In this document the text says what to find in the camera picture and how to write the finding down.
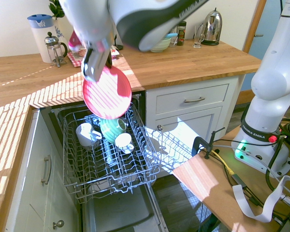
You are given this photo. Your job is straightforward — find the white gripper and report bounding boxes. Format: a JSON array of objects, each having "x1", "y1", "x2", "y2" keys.
[{"x1": 81, "y1": 44, "x2": 113, "y2": 83}]

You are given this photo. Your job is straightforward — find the red plastic plate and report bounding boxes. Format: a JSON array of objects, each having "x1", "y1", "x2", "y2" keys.
[{"x1": 82, "y1": 65, "x2": 133, "y2": 120}]

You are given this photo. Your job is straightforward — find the open dishwasher door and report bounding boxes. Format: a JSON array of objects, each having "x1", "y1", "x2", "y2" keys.
[{"x1": 82, "y1": 180, "x2": 170, "y2": 232}]

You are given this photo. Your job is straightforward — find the red checkered cloth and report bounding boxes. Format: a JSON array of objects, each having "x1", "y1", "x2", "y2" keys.
[{"x1": 67, "y1": 51, "x2": 119, "y2": 68}]

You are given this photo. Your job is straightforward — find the pale green bowl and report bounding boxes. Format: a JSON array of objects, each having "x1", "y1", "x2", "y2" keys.
[{"x1": 149, "y1": 36, "x2": 172, "y2": 53}]

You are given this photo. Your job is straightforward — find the white vase blue flowers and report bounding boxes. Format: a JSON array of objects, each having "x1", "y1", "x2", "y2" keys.
[{"x1": 53, "y1": 18, "x2": 72, "y2": 53}]

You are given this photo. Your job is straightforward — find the glass french press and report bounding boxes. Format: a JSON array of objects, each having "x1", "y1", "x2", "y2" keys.
[{"x1": 43, "y1": 31, "x2": 68, "y2": 68}]

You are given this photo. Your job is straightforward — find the white water jug blue lid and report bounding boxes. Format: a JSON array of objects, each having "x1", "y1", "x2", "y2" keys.
[{"x1": 27, "y1": 14, "x2": 58, "y2": 64}]

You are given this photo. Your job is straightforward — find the green ribbed mug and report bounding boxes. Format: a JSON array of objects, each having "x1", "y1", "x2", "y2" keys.
[{"x1": 100, "y1": 116, "x2": 127, "y2": 145}]

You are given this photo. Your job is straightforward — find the green leafy plant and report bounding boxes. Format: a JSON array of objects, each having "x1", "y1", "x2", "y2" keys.
[{"x1": 49, "y1": 0, "x2": 65, "y2": 20}]

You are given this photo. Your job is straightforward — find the white drawer front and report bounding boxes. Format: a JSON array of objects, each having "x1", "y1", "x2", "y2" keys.
[{"x1": 155, "y1": 84, "x2": 231, "y2": 115}]

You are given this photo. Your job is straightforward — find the dark jar red label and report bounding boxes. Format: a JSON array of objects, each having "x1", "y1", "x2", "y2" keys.
[{"x1": 176, "y1": 21, "x2": 188, "y2": 47}]

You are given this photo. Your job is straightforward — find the large white cup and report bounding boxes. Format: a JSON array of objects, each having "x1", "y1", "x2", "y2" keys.
[{"x1": 75, "y1": 122, "x2": 103, "y2": 148}]

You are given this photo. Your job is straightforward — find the small white cup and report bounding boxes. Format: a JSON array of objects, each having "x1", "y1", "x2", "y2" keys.
[{"x1": 114, "y1": 132, "x2": 135, "y2": 155}]

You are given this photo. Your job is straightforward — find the clear glass mug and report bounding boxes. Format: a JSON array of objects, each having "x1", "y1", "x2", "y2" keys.
[{"x1": 192, "y1": 23, "x2": 206, "y2": 49}]

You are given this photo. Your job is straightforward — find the dark glass in rack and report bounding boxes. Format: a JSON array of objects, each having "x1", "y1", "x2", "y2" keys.
[{"x1": 103, "y1": 141, "x2": 119, "y2": 167}]

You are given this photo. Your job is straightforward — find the stainless steel kettle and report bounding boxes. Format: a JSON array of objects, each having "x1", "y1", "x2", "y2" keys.
[{"x1": 200, "y1": 7, "x2": 223, "y2": 46}]

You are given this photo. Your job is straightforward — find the black metal clamp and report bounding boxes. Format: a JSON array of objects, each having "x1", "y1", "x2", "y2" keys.
[{"x1": 191, "y1": 126, "x2": 226, "y2": 160}]

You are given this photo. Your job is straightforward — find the round metal cabinet knob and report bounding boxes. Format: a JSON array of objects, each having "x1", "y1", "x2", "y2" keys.
[{"x1": 52, "y1": 219, "x2": 65, "y2": 230}]

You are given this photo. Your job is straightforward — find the grey wire dishwasher rack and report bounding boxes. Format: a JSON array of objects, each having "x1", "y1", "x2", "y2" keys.
[{"x1": 57, "y1": 101, "x2": 161, "y2": 200}]

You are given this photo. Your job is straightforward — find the curved metal drawer handle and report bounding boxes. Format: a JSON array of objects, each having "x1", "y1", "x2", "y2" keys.
[{"x1": 183, "y1": 97, "x2": 206, "y2": 104}]

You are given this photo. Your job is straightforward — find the metal bar cabinet handle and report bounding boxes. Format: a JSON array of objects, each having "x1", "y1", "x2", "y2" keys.
[{"x1": 40, "y1": 154, "x2": 52, "y2": 186}]

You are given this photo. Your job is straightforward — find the grey cable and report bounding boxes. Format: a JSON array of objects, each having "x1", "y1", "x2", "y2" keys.
[{"x1": 213, "y1": 144, "x2": 290, "y2": 186}]

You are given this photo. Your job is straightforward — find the yellow cable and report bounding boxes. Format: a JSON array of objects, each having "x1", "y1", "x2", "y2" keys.
[{"x1": 212, "y1": 149, "x2": 235, "y2": 175}]

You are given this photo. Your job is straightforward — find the black cable adapter box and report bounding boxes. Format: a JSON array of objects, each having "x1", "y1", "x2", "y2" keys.
[{"x1": 231, "y1": 172, "x2": 248, "y2": 189}]

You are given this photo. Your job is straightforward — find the white flat ribbon cable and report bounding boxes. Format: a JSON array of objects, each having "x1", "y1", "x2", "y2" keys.
[{"x1": 232, "y1": 174, "x2": 290, "y2": 223}]

